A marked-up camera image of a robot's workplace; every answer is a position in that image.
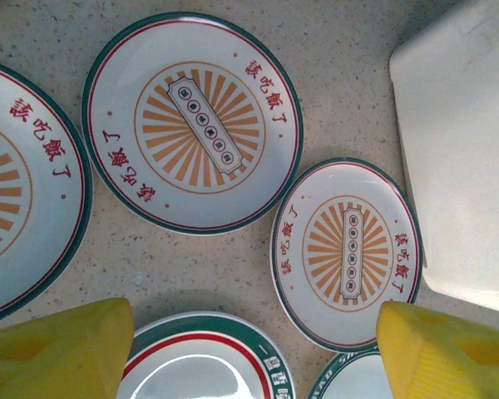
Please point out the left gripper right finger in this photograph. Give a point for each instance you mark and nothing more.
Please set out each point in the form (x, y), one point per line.
(449, 357)

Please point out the medium orange sunburst plate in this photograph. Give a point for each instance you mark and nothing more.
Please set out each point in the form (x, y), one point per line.
(191, 124)

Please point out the white plastic bin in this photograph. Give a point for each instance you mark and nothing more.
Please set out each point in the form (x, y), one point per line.
(461, 145)

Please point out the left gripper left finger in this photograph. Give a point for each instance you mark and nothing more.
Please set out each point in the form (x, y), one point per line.
(45, 357)

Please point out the red and green rimmed plate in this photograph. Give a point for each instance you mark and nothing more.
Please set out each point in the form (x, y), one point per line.
(199, 374)

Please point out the small orange sunburst plate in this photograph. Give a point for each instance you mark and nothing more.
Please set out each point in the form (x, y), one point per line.
(349, 249)

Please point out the large orange sunburst plate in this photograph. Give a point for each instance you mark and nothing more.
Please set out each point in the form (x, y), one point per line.
(45, 199)

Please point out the large dark green lettered plate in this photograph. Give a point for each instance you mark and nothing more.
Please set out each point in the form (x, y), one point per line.
(353, 378)

